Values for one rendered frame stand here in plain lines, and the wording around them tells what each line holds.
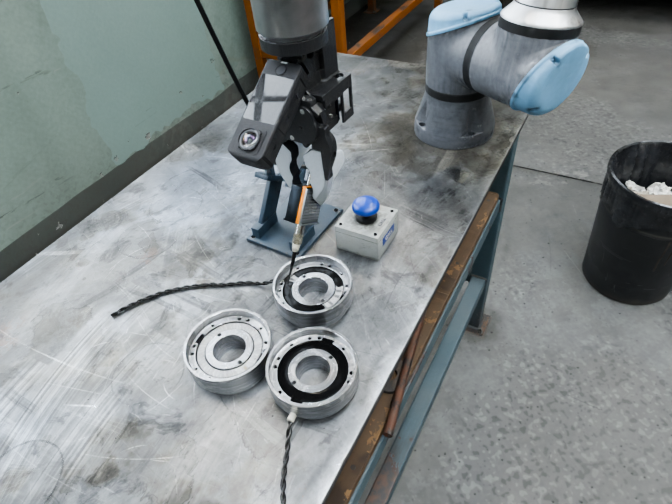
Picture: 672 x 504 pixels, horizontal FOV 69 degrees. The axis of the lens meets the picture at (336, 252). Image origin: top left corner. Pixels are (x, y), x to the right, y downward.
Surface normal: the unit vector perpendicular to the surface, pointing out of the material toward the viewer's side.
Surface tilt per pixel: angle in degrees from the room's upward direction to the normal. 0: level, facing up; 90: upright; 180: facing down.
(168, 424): 0
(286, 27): 90
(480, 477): 0
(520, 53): 82
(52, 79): 90
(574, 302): 0
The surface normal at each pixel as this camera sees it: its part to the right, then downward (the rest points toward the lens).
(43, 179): 0.87, 0.29
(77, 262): -0.08, -0.72
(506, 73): -0.82, 0.33
